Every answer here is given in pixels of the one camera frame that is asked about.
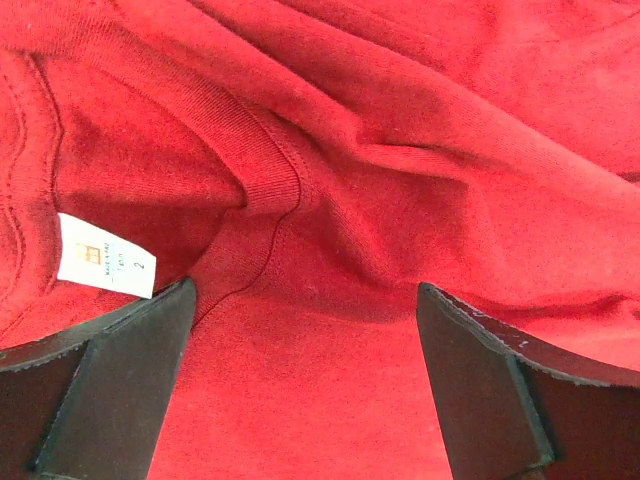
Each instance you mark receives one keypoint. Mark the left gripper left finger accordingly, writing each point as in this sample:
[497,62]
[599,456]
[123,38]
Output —
[89,402]

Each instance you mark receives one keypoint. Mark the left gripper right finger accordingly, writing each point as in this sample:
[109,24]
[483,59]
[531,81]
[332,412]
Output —
[512,406]

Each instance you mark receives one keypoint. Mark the red t shirt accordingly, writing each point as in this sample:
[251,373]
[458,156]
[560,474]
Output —
[308,164]

